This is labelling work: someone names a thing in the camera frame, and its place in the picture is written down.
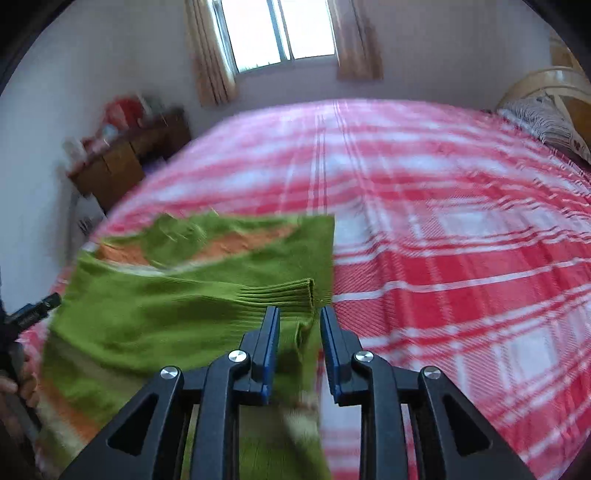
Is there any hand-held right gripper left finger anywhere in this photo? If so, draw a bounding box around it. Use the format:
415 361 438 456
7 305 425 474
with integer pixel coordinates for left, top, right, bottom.
60 305 281 480

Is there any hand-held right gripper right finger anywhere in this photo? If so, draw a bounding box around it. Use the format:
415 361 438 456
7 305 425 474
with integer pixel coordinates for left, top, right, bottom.
320 305 536 480

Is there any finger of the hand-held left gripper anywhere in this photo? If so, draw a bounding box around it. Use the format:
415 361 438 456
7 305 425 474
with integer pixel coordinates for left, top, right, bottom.
7 293 62 330

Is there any green orange striped sweater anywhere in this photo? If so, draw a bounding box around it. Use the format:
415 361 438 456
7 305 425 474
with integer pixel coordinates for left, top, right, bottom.
34 213 335 480

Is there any person's left hand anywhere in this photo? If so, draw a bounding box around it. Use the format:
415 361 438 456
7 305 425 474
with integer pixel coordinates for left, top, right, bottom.
0 353 40 409

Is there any white paper bag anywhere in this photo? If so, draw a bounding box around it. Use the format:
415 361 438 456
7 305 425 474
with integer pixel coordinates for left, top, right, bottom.
69 191 107 250

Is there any red white plaid blanket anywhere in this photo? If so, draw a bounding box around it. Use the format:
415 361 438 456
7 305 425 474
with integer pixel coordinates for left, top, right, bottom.
18 99 591 480

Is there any wooden desk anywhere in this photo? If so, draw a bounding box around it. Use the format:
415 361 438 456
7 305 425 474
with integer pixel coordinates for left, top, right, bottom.
67 108 192 213

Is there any red gift bag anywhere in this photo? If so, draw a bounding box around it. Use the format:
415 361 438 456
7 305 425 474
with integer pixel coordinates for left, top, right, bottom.
104 95 144 132

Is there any beige curtain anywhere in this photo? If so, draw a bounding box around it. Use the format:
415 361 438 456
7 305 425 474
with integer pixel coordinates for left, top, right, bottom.
185 0 238 108
330 0 384 81

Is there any grey striped pillow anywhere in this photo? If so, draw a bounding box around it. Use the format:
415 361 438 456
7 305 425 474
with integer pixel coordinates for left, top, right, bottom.
498 95 591 164

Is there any window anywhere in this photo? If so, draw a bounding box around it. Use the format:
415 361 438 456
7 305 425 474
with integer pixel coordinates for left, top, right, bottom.
221 0 337 75

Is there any wooden headboard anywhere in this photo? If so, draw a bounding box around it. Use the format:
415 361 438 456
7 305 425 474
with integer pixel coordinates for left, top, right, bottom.
496 39 591 121

